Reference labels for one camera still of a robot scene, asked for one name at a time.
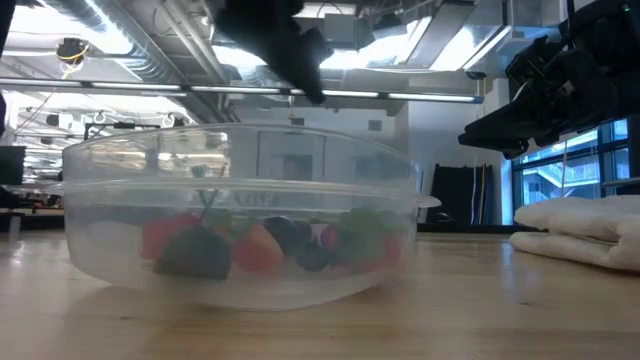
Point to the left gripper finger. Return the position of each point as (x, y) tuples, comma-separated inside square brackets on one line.
[(312, 65)]

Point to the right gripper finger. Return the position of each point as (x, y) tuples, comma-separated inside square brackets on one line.
[(500, 146), (525, 120)]

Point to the red cherry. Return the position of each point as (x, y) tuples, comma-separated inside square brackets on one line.
[(330, 237)]

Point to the red strawberry with long stem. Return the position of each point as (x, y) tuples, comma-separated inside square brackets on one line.
[(257, 250)]

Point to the bumpy blackberry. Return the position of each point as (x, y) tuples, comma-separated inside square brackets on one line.
[(195, 252)]

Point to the clear plastic tupperware container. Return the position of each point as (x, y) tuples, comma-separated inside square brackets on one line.
[(125, 280)]

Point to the large window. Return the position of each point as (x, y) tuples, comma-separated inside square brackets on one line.
[(550, 180)]

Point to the black curtain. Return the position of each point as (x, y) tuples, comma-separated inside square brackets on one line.
[(460, 195)]

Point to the long ceiling light bar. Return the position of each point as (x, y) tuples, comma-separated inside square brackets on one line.
[(240, 90)]

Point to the folded white checked towel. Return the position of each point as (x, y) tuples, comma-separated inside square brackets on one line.
[(580, 230)]

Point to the black yellow ceiling device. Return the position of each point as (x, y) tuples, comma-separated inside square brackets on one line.
[(72, 50)]

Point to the black background monitor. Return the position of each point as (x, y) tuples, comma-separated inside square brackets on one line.
[(10, 165)]

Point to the dark background desk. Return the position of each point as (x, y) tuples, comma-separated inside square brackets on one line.
[(30, 220)]

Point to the black metal table frame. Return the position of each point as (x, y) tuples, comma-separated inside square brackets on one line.
[(475, 228)]

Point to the silver rectangular ceiling duct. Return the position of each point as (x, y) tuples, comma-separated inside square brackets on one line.
[(470, 45)]

